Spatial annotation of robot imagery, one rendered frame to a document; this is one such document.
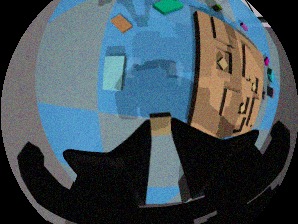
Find small orange flat tile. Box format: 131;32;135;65
109;15;132;34

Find small purple block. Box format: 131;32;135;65
241;23;247;31

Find magenta rectangular bar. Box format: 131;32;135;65
263;57;269;65

